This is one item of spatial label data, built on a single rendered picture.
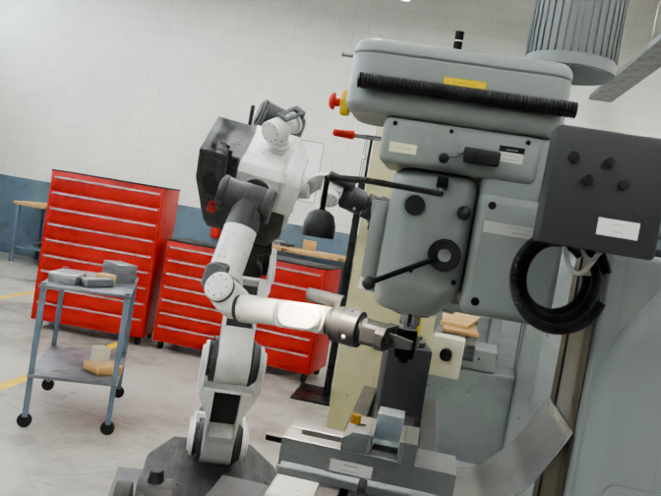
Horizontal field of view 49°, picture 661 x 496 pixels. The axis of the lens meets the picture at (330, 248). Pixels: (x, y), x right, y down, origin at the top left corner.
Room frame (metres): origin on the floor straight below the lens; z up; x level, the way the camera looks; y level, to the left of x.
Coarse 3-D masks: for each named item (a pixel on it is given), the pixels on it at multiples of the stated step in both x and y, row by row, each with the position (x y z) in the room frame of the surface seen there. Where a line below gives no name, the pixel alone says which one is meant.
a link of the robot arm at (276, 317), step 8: (280, 304) 1.76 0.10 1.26; (288, 304) 1.75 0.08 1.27; (296, 304) 1.74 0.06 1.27; (304, 304) 1.73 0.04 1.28; (312, 304) 1.73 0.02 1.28; (272, 312) 1.79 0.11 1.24; (280, 312) 1.75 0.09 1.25; (288, 312) 1.74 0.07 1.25; (296, 312) 1.74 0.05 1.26; (304, 312) 1.73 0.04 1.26; (312, 312) 1.72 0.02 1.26; (320, 312) 1.73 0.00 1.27; (272, 320) 1.79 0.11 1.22; (280, 320) 1.75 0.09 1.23; (288, 320) 1.74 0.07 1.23; (296, 320) 1.73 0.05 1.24; (304, 320) 1.72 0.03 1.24; (312, 320) 1.72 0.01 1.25; (320, 320) 1.72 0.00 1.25; (288, 328) 1.74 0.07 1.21; (296, 328) 1.73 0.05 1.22; (304, 328) 1.72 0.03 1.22; (312, 328) 1.72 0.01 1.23
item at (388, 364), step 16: (384, 352) 2.15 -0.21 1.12; (416, 352) 2.00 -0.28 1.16; (384, 368) 2.04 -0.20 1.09; (400, 368) 2.00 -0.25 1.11; (416, 368) 2.00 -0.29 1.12; (384, 384) 2.00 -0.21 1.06; (400, 384) 2.00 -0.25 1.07; (416, 384) 2.00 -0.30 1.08; (384, 400) 2.00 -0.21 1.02; (400, 400) 2.00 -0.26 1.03; (416, 400) 2.00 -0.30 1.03; (416, 416) 2.00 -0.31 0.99
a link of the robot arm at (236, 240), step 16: (224, 224) 1.96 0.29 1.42; (240, 224) 1.93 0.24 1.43; (224, 240) 1.92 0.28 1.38; (240, 240) 1.92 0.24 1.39; (224, 256) 1.90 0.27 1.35; (240, 256) 1.91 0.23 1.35; (208, 272) 1.88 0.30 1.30; (224, 272) 1.86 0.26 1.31; (240, 272) 1.91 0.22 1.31; (208, 288) 1.84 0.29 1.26; (224, 288) 1.82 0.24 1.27
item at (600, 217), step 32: (576, 128) 1.29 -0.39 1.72; (576, 160) 1.27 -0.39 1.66; (608, 160) 1.26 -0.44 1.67; (640, 160) 1.27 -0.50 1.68; (544, 192) 1.31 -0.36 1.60; (576, 192) 1.28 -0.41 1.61; (608, 192) 1.27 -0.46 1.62; (640, 192) 1.27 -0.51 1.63; (544, 224) 1.29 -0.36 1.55; (576, 224) 1.28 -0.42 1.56; (608, 224) 1.27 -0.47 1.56; (640, 224) 1.27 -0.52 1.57; (640, 256) 1.27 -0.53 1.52
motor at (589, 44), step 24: (552, 0) 1.59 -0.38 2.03; (576, 0) 1.56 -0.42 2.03; (600, 0) 1.55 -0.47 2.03; (624, 0) 1.59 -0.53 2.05; (552, 24) 1.58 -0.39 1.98; (576, 24) 1.56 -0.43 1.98; (600, 24) 1.55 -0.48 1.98; (624, 24) 1.60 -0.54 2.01; (528, 48) 1.64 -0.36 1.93; (552, 48) 1.58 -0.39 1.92; (576, 48) 1.55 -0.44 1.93; (600, 48) 1.56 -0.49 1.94; (576, 72) 1.60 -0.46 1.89; (600, 72) 1.57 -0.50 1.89
